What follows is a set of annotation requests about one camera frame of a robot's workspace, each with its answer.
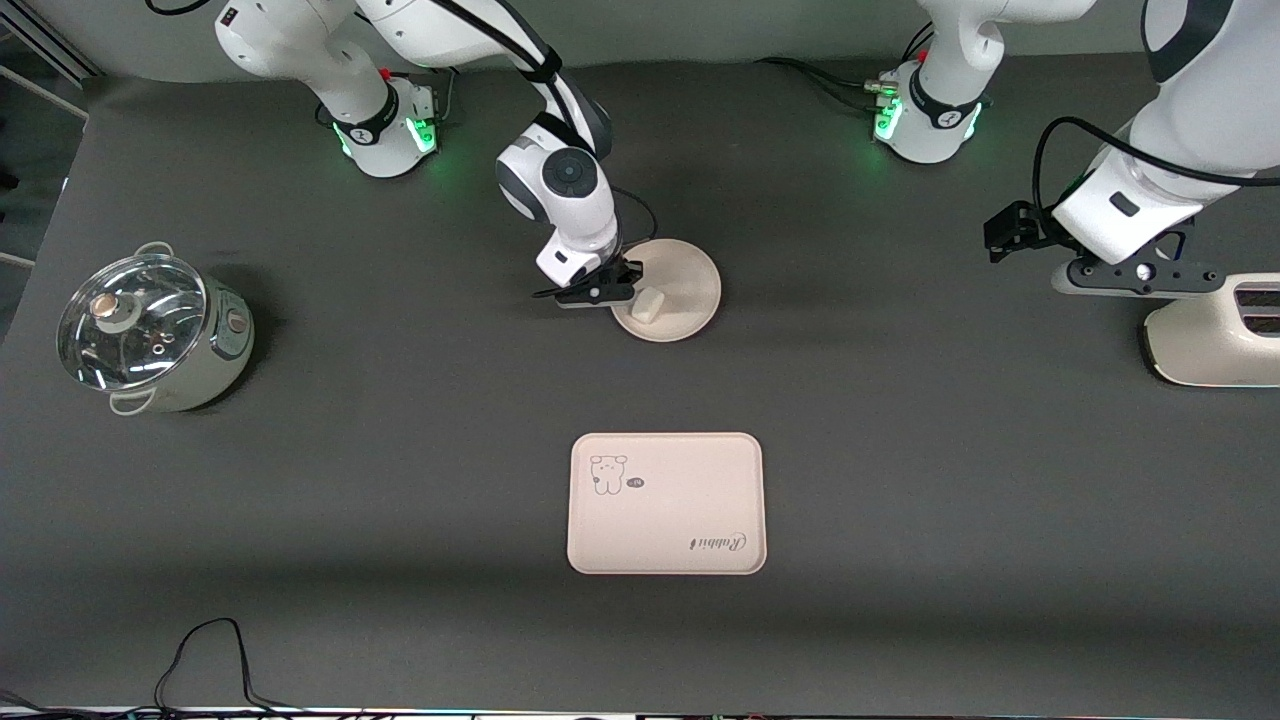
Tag black left arm base cables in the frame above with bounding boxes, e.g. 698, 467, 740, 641
752, 22, 936, 113

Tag grey metal frame rail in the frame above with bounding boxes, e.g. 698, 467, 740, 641
0, 20, 103, 81

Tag pale green electric pot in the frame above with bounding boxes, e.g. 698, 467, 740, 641
57, 240, 256, 416

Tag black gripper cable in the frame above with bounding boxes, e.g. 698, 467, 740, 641
430, 0, 659, 247
1031, 116, 1280, 226

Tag glass pot lid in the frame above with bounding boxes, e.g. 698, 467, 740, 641
57, 253, 208, 391

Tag cream white toaster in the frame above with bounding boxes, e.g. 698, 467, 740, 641
1143, 273, 1280, 387

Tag round beige plate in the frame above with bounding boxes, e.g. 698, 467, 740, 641
610, 238, 722, 343

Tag thin black floor cable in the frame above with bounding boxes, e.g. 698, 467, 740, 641
153, 617, 303, 717

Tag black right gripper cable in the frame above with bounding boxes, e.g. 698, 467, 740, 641
430, 0, 659, 247

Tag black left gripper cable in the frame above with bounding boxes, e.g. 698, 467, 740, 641
1031, 116, 1280, 226

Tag beige tray with rabbit print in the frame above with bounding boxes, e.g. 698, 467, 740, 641
567, 432, 768, 576

